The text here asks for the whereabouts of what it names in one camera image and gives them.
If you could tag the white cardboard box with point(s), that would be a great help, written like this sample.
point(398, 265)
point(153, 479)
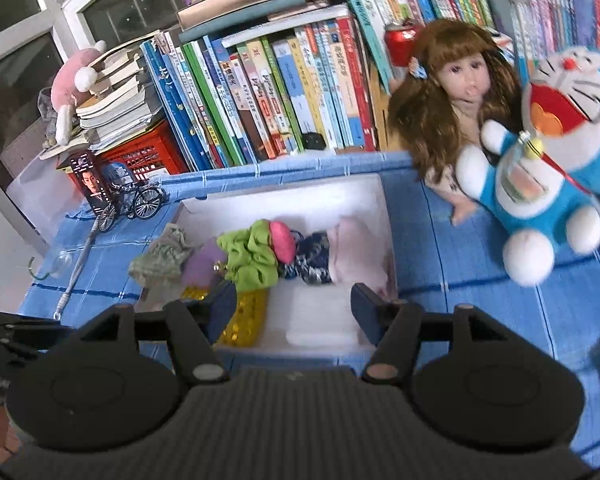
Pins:
point(325, 330)

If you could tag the navy patterned cloth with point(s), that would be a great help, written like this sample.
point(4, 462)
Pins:
point(315, 255)

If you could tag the red soda can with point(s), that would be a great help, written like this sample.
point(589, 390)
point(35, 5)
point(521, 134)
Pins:
point(400, 45)

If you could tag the grey-green scrunchie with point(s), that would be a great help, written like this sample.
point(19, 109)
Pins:
point(162, 260)

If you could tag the blue checked cloth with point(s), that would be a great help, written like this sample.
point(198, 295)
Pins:
point(455, 270)

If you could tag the pink plush toy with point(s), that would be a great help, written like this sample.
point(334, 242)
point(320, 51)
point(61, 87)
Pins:
point(72, 80)

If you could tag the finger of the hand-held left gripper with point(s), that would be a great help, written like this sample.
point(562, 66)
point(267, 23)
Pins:
point(10, 335)

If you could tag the small black box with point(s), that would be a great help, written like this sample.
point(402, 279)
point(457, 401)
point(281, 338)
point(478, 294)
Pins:
point(314, 140)

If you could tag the purple scrunchie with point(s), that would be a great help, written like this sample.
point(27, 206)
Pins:
point(200, 265)

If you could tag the stack of flat-lying books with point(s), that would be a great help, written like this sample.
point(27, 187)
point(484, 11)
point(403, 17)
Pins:
point(240, 10)

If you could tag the pink scrunchie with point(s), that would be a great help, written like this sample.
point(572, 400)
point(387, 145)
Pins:
point(283, 240)

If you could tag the pale pink cloth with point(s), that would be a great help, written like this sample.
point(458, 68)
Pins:
point(357, 255)

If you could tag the stack of books on crate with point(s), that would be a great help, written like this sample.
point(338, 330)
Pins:
point(115, 105)

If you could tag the green ruffled scrunchie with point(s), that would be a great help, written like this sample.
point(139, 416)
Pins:
point(250, 260)

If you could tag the row of upright books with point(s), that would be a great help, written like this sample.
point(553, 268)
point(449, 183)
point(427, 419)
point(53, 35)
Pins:
point(280, 85)

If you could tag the dark portrait book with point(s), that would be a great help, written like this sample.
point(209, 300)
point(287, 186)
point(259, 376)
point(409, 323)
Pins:
point(92, 185)

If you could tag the yellow sequined bow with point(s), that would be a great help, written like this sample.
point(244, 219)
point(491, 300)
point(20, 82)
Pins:
point(245, 320)

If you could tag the white window frame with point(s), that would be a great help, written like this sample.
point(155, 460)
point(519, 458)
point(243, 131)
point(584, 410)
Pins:
point(55, 5)

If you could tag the miniature black bicycle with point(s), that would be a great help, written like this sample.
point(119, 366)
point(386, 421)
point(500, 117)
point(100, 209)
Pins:
point(147, 202)

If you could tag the wooden box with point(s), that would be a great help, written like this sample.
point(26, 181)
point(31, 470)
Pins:
point(380, 120)

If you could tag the clear suction hook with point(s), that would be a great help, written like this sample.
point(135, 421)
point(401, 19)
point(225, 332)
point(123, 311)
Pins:
point(60, 262)

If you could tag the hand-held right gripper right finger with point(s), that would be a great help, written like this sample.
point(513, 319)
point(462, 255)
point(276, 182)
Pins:
point(366, 306)

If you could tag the brown-haired doll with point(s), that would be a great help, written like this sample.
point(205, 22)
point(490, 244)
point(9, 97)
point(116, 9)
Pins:
point(430, 110)

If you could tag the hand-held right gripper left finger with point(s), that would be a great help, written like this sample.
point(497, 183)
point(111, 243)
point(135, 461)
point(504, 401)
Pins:
point(225, 302)

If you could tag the blue cat plush toy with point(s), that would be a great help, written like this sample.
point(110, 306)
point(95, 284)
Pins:
point(530, 185)

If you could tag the red plastic crate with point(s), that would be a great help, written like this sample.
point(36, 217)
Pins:
point(150, 152)

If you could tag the row of thin books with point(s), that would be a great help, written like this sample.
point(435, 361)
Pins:
point(555, 10)

